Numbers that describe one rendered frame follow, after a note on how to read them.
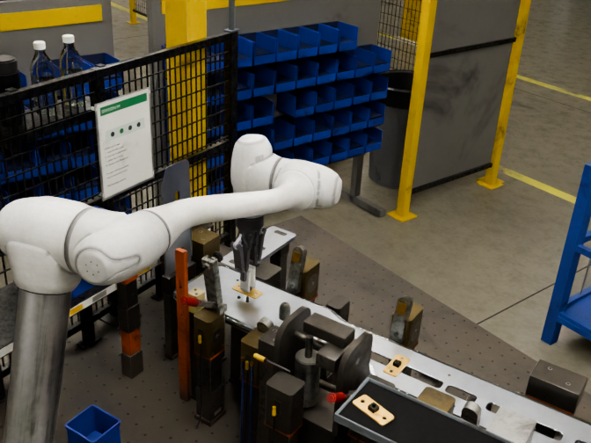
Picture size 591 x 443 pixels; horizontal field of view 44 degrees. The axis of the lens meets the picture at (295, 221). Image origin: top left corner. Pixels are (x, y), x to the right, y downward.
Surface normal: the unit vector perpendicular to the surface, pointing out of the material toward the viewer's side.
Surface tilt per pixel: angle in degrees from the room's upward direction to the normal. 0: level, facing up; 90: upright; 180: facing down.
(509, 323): 0
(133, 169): 90
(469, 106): 90
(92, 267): 84
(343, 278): 0
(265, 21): 90
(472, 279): 0
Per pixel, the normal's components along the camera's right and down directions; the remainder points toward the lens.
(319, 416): 0.05, -0.88
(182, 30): -0.55, 0.36
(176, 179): 0.83, 0.29
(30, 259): -0.28, 0.22
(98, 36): 0.62, 0.39
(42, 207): -0.15, -0.68
